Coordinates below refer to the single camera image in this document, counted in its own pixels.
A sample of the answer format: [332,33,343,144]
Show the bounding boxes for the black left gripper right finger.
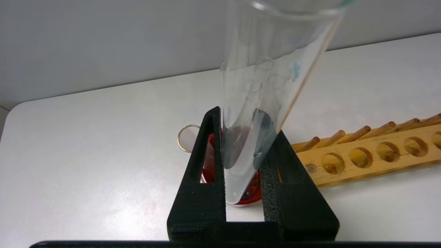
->
[255,129,340,241]

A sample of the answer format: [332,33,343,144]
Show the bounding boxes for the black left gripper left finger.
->
[167,106,255,241]

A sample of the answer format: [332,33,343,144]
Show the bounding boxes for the glass test tube red pigment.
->
[177,124,202,153]

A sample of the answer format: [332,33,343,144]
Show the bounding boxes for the glass test tube blue pigment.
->
[220,0,356,206]

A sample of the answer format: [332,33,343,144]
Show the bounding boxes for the wooden test tube rack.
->
[291,113,441,188]

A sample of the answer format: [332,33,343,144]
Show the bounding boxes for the dark red cup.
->
[201,126,263,206]

